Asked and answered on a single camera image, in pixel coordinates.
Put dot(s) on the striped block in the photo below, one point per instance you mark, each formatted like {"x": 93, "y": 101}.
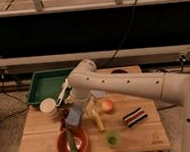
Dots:
{"x": 134, "y": 117}

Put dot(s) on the green plastic tray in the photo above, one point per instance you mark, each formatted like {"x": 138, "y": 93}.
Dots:
{"x": 46, "y": 84}

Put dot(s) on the green plastic cup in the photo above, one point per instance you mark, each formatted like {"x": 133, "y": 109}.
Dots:
{"x": 113, "y": 138}

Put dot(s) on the peach apple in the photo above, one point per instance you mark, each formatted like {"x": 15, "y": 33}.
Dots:
{"x": 107, "y": 106}

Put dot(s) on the blue-grey cloth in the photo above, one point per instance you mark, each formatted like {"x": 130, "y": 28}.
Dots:
{"x": 97, "y": 93}

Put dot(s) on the orange bowl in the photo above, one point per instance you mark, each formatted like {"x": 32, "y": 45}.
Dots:
{"x": 80, "y": 137}

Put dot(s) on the wooden folding table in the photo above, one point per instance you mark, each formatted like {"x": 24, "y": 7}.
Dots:
{"x": 41, "y": 133}

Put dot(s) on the dark red grapes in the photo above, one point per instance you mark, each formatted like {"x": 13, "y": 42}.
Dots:
{"x": 63, "y": 116}

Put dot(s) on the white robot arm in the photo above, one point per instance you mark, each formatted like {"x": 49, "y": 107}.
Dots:
{"x": 172, "y": 88}

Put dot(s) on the blue sponge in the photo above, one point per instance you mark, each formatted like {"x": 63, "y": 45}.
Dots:
{"x": 75, "y": 115}

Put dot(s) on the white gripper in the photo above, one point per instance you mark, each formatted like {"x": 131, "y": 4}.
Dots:
{"x": 81, "y": 98}

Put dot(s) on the green cucumber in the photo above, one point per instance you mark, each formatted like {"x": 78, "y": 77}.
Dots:
{"x": 71, "y": 142}

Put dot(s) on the yellow banana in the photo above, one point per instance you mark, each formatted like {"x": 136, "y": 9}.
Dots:
{"x": 94, "y": 115}

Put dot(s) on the white plastic cup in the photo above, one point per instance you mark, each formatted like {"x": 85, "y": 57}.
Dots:
{"x": 48, "y": 106}

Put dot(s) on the dark brown bowl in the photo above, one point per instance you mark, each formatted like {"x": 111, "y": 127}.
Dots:
{"x": 118, "y": 71}

